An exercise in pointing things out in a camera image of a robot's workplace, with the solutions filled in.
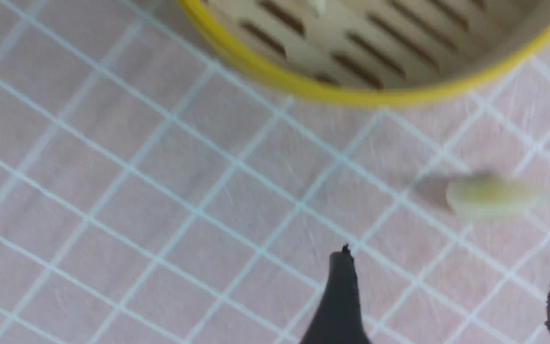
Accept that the pale green dumpling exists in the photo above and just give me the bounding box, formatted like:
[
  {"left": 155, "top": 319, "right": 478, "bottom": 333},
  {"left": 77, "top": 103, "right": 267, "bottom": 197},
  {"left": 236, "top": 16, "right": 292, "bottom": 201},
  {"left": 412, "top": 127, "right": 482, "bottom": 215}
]
[{"left": 445, "top": 177, "right": 545, "bottom": 223}]

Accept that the pink checkered tablecloth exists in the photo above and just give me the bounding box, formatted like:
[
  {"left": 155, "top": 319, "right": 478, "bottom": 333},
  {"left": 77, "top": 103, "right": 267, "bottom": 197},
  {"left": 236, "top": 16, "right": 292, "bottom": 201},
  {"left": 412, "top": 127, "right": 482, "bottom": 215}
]
[{"left": 0, "top": 0, "right": 550, "bottom": 344}]

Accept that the yellow-rimmed bamboo steamer tray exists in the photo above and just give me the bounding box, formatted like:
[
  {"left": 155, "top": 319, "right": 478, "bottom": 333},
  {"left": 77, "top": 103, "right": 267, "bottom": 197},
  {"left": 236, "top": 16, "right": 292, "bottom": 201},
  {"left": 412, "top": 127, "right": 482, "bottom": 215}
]
[{"left": 178, "top": 0, "right": 550, "bottom": 107}]

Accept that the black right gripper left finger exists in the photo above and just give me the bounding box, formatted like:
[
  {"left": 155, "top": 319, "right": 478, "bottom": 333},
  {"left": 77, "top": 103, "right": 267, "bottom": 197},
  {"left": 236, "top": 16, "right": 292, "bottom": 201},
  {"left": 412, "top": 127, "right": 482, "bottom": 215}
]
[{"left": 300, "top": 245, "right": 370, "bottom": 344}]

